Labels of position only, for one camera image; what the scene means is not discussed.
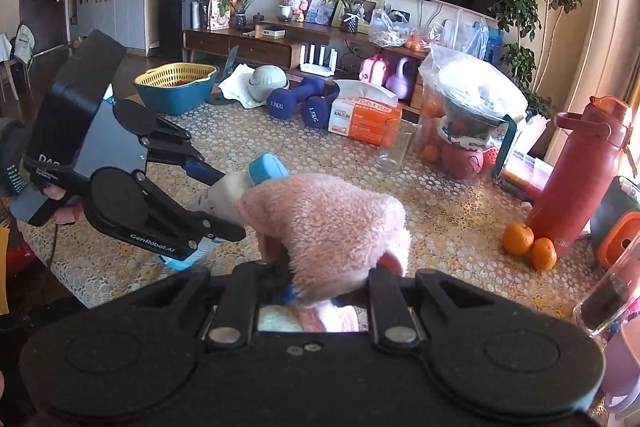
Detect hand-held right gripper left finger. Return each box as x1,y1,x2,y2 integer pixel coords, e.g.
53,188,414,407
112,262,297,351

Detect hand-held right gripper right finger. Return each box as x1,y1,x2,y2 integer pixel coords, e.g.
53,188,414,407
366,268,506,351

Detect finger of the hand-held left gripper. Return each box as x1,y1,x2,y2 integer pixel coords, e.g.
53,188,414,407
145,117,226,188
120,179,248,263

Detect white bottle with blue cap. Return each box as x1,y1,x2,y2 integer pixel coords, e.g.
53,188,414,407
160,153,291,272

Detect pink plush cover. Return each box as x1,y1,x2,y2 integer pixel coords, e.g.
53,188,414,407
236,173,413,333

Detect person's left hand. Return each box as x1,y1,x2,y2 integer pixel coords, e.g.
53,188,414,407
42,187,86,226

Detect chair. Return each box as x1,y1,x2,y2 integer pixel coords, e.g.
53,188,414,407
0,22,37,104

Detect teal basin with yellow colander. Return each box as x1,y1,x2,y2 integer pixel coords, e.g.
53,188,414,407
134,63,219,116

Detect white cloth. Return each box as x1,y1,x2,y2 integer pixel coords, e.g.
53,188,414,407
218,63,267,110

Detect patterned lace tablecloth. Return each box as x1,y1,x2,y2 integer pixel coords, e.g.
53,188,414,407
17,94,608,323

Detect blue dumbbell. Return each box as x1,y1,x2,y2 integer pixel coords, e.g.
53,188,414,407
265,76,326,118
301,87,341,128

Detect pale green helmet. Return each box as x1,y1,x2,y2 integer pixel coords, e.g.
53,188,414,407
248,65,291,103

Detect wooden television stand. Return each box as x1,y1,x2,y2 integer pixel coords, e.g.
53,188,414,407
182,23,432,110

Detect empty clear glass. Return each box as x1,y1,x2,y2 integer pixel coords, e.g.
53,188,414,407
376,119,417,172

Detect orange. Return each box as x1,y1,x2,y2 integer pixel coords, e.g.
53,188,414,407
530,237,558,272
502,223,535,256

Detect black cabinet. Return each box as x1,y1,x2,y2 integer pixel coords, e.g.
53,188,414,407
158,0,216,64

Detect printed paper bag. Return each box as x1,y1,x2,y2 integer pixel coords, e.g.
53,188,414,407
206,0,233,31

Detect white router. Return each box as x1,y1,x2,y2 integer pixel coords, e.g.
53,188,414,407
299,44,339,78

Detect orange and white tissue pack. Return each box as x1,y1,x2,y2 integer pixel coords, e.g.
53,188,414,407
327,79,404,146

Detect clear plastic storage box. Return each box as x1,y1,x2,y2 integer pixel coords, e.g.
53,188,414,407
501,149,557,204

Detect clear plastic bag of fruit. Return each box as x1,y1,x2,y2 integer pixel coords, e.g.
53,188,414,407
416,44,529,181

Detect pink toy bag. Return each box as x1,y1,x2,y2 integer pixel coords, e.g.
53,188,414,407
359,54,390,86

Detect purple kettlebell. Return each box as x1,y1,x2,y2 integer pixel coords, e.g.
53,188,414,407
384,58,418,94

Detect potted plant in black pot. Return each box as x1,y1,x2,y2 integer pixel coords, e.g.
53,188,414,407
320,0,386,34

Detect glass cup with dark contents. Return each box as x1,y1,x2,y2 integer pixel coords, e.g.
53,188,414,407
572,251,640,338

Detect red water bottle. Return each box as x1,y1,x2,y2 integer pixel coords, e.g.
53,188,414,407
525,95,635,258

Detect clear plastic bags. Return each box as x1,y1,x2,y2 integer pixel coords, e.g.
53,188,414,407
368,7,491,62

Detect green and orange device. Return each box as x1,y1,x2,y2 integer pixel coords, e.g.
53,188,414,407
590,176,640,270

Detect pink plastic cup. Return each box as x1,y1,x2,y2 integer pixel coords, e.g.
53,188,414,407
597,314,640,414

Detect white standing air conditioner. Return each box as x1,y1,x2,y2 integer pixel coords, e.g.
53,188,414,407
542,0,640,168

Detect photo frame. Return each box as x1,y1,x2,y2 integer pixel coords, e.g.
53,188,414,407
305,0,337,26

